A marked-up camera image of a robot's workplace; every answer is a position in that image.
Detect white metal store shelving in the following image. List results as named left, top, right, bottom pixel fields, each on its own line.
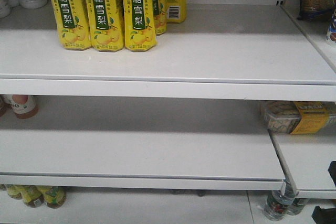
left=1, top=0, right=335, bottom=198

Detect clear cookie box yellow label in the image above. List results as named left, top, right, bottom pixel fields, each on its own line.
left=260, top=101, right=335, bottom=134

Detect orange C100 juice bottle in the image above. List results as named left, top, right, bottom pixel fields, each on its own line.
left=2, top=94, right=39, bottom=119

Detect yellow lemon tea bottle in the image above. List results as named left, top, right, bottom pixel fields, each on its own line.
left=15, top=185, right=44, bottom=208
left=5, top=184, right=22, bottom=200
left=36, top=186, right=67, bottom=209

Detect clear water bottle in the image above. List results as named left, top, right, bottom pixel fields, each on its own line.
left=287, top=198, right=310, bottom=216
left=264, top=182, right=295, bottom=221

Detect blue instant noodle cup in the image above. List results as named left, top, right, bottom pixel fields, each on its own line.
left=325, top=9, right=336, bottom=47

